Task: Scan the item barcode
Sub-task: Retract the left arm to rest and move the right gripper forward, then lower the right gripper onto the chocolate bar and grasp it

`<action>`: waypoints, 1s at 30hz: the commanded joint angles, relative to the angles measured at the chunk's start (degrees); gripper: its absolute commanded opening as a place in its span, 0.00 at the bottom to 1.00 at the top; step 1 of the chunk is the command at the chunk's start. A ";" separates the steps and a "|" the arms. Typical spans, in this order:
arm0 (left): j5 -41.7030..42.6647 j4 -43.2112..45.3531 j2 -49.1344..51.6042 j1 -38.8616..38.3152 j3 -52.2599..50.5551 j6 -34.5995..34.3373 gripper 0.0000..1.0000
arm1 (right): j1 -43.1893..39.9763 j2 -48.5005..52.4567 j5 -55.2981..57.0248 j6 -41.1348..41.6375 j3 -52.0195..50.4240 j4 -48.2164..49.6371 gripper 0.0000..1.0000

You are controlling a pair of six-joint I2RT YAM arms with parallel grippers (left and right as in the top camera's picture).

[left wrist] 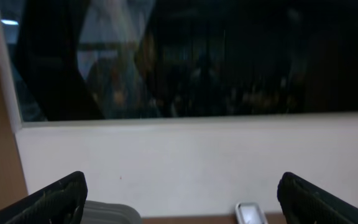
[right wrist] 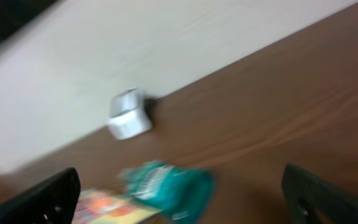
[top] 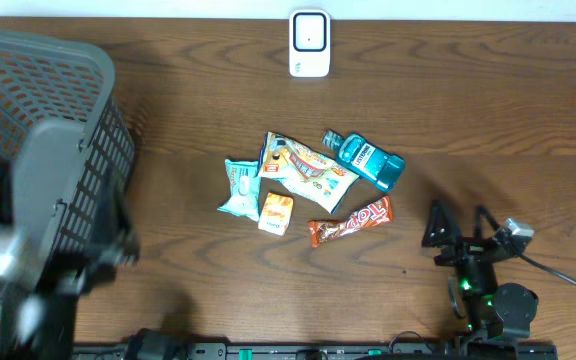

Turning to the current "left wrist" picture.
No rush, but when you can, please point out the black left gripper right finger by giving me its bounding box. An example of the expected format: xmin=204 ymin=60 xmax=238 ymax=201
xmin=277 ymin=172 xmax=358 ymax=224

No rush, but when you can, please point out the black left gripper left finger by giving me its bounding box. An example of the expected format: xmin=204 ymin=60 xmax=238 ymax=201
xmin=0 ymin=171 xmax=88 ymax=224

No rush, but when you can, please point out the white barcode scanner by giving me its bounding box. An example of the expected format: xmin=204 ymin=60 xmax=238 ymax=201
xmin=234 ymin=202 xmax=268 ymax=224

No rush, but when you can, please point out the grey plastic mesh basket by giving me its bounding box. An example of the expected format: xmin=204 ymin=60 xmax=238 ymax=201
xmin=81 ymin=200 xmax=142 ymax=224

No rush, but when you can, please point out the dark glass window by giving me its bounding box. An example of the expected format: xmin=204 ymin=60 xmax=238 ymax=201
xmin=0 ymin=0 xmax=358 ymax=122

